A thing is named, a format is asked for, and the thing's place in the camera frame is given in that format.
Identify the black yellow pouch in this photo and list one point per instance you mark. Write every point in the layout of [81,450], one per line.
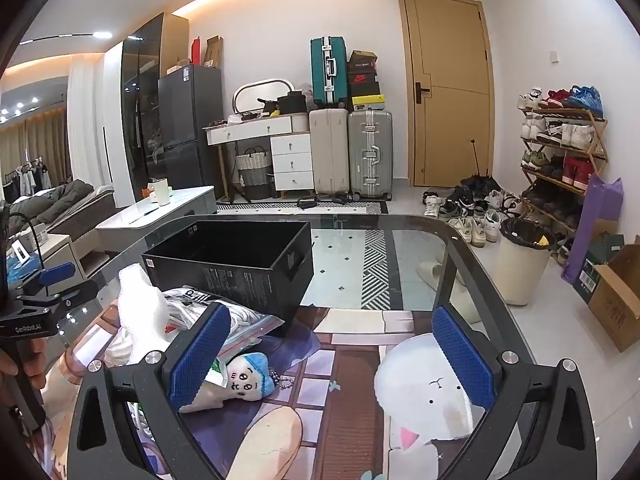
[267,106]

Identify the oval mirror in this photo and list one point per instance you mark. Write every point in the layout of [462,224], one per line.
[260,92]

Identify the green shoe box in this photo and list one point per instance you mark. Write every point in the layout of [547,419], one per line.
[595,260]

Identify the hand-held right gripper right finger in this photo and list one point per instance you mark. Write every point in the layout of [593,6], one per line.
[460,355]

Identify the beige suitcase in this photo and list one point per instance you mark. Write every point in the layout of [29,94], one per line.
[327,155]

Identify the brown shoe box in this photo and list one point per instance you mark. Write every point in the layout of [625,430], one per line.
[361,56]

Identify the white cup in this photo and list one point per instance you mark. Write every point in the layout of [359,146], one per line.
[161,192]

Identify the pile of loose shoes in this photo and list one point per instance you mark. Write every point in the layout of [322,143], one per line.
[480,220]

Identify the dark green duvet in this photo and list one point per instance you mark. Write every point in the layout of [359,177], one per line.
[65,195]

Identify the tissue box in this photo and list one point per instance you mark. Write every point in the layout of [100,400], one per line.
[35,234]

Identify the white dressing table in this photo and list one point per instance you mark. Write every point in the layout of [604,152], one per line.
[250,129]

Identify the person's left hand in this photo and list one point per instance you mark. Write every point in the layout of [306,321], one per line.
[34,362]

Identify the blue plastic bag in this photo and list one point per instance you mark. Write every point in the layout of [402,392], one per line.
[22,272]

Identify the wooden shoe rack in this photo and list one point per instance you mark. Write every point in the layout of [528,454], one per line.
[600,132]

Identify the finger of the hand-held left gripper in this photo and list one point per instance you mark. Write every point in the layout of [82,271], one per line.
[56,273]
[75,296]

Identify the beige curtain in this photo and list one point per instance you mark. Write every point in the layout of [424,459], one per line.
[40,140]

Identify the red paper bag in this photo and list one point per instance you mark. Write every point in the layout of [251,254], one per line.
[196,50]

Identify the black white patterned rug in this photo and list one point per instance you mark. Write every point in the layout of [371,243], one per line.
[270,208]

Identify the white side table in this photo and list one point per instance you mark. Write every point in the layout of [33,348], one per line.
[60,250]

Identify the black red shoe box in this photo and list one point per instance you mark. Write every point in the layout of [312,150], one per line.
[361,78]

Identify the dark glass cabinet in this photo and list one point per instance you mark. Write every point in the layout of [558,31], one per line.
[142,110]

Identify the flat brown box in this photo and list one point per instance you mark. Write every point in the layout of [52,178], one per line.
[178,68]

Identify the purple yoga mat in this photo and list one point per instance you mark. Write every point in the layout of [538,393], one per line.
[592,230]

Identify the black storage box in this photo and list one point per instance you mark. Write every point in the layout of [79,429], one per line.
[225,270]

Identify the black umbrella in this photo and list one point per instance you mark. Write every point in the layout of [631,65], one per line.
[477,182]

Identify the beige slipper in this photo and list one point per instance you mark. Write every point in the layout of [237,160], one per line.
[431,270]

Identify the dark grey fridge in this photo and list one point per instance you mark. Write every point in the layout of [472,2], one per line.
[190,110]

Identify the clothes rack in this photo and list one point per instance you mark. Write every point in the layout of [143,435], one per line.
[30,172]

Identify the grey bed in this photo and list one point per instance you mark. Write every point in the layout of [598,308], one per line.
[85,215]

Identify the group of shelved shoes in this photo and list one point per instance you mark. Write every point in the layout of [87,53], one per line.
[575,170]

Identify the white ribbed container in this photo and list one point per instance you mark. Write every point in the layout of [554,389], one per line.
[300,121]

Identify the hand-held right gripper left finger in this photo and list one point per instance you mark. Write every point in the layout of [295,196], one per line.
[200,350]

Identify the flat cardboard box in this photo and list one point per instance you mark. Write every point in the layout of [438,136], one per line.
[215,52]

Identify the black yellow shoe box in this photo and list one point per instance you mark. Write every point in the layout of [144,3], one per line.
[367,92]

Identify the woven laundry basket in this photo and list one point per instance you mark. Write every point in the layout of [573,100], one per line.
[252,165]

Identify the black bag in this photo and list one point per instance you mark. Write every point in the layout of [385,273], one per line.
[292,102]

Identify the white low cabinet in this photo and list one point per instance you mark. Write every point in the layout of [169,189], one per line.
[165,215]

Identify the beige trash bin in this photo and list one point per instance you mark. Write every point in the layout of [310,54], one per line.
[520,275]

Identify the white card stand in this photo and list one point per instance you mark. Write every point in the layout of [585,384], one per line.
[19,252]

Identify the wooden door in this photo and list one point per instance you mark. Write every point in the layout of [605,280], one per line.
[450,60]

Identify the teal suitcase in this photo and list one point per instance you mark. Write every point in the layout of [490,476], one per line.
[327,70]

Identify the open cardboard box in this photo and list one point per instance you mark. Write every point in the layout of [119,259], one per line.
[615,305]

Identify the silver suitcase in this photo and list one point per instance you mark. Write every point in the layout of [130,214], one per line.
[370,155]

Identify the large white green packet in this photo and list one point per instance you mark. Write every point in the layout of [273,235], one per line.
[217,377]

